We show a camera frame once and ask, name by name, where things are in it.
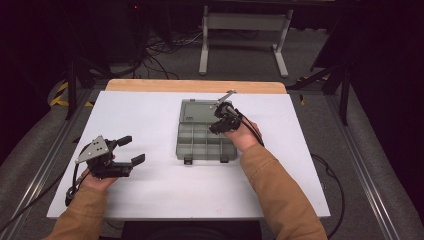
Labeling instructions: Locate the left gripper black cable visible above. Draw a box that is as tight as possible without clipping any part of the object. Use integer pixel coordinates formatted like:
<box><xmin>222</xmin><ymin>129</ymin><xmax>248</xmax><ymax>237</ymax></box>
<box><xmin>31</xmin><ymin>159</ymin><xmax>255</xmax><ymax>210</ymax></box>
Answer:
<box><xmin>0</xmin><ymin>161</ymin><xmax>88</xmax><ymax>234</ymax></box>

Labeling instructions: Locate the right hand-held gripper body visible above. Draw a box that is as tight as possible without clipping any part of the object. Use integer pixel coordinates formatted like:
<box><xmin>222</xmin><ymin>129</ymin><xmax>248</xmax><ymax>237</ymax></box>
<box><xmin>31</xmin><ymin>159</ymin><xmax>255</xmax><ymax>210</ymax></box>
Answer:
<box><xmin>209</xmin><ymin>89</ymin><xmax>242</xmax><ymax>134</ymax></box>

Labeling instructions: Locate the person's left hand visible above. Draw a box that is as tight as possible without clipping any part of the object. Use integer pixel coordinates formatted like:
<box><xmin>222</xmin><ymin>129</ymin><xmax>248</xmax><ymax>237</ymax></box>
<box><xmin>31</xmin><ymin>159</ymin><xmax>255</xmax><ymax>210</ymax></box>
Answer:
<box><xmin>79</xmin><ymin>165</ymin><xmax>118</xmax><ymax>192</ymax></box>

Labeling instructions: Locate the grey metal stand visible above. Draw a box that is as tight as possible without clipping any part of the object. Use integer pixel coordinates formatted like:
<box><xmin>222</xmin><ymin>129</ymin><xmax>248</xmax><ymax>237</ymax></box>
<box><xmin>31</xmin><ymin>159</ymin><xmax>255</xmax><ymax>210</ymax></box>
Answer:
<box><xmin>198</xmin><ymin>4</ymin><xmax>295</xmax><ymax>80</ymax></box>

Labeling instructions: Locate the person's right hand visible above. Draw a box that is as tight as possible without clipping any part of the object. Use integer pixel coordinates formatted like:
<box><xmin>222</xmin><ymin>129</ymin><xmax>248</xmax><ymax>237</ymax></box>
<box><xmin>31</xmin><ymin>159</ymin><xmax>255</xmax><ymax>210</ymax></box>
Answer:
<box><xmin>223</xmin><ymin>116</ymin><xmax>263</xmax><ymax>153</ymax></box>

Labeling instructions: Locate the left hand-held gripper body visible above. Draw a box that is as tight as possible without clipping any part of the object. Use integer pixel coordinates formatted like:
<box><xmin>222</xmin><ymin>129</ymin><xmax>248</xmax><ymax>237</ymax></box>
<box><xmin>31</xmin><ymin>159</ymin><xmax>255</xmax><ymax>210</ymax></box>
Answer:
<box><xmin>75</xmin><ymin>134</ymin><xmax>133</xmax><ymax>180</ymax></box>

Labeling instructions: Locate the yellow black floor tape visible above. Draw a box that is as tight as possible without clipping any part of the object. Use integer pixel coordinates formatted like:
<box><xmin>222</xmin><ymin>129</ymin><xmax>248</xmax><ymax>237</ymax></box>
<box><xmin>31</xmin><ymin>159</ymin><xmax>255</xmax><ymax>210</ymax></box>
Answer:
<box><xmin>49</xmin><ymin>81</ymin><xmax>95</xmax><ymax>108</ymax></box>

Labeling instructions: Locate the aluminium floor rail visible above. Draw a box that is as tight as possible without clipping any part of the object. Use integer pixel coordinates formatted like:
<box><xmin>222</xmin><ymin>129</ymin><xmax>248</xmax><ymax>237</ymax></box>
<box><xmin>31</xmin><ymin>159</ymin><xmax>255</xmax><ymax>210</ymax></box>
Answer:
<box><xmin>323</xmin><ymin>94</ymin><xmax>403</xmax><ymax>240</ymax></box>
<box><xmin>0</xmin><ymin>89</ymin><xmax>98</xmax><ymax>240</ymax></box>

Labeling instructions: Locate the wooden table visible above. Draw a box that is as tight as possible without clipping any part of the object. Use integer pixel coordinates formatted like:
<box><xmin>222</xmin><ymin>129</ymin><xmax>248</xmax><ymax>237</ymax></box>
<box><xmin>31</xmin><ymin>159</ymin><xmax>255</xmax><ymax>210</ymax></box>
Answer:
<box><xmin>104</xmin><ymin>78</ymin><xmax>288</xmax><ymax>95</ymax></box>

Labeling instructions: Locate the white table board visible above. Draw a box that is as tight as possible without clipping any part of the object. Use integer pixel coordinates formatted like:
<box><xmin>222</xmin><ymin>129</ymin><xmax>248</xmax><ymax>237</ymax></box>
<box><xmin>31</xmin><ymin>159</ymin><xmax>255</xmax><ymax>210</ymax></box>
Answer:
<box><xmin>46</xmin><ymin>90</ymin><xmax>332</xmax><ymax>222</ymax></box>

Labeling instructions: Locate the grey plastic compartment box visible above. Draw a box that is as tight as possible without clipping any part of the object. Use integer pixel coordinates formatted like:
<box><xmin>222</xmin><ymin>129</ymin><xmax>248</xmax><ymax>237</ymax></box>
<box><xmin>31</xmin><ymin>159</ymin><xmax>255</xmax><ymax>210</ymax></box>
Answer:
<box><xmin>175</xmin><ymin>98</ymin><xmax>239</xmax><ymax>166</ymax></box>

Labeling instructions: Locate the black metal stand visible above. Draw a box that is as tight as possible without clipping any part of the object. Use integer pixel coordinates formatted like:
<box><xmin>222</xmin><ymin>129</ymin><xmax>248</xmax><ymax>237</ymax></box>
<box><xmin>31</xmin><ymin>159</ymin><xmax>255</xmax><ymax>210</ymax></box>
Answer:
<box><xmin>63</xmin><ymin>49</ymin><xmax>113</xmax><ymax>122</ymax></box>
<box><xmin>286</xmin><ymin>59</ymin><xmax>355</xmax><ymax>127</ymax></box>

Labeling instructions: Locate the bundle of black floor cables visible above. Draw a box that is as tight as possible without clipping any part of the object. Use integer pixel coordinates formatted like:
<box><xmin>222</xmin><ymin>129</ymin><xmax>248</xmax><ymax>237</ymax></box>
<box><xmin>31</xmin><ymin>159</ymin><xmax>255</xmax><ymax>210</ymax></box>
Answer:
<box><xmin>109</xmin><ymin>29</ymin><xmax>205</xmax><ymax>81</ymax></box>

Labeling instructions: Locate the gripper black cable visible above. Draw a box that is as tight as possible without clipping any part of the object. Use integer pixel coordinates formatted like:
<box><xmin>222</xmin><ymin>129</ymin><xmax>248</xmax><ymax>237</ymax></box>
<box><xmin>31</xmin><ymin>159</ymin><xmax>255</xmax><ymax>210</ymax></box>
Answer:
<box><xmin>0</xmin><ymin>161</ymin><xmax>88</xmax><ymax>234</ymax></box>
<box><xmin>233</xmin><ymin>108</ymin><xmax>345</xmax><ymax>240</ymax></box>

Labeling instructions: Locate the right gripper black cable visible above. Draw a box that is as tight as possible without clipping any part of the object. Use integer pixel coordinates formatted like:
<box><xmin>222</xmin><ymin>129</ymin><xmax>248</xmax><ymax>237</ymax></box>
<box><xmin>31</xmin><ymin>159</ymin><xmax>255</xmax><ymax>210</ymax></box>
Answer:
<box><xmin>233</xmin><ymin>108</ymin><xmax>345</xmax><ymax>240</ymax></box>

